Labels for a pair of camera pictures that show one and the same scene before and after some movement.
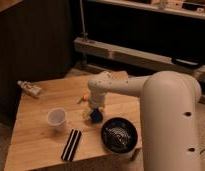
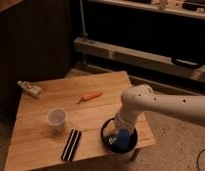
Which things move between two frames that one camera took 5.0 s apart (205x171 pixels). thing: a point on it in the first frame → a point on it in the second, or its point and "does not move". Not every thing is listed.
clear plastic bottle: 31,88 does not move
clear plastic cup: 57,119 does not move
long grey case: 127,56 does not move
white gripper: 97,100 → 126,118
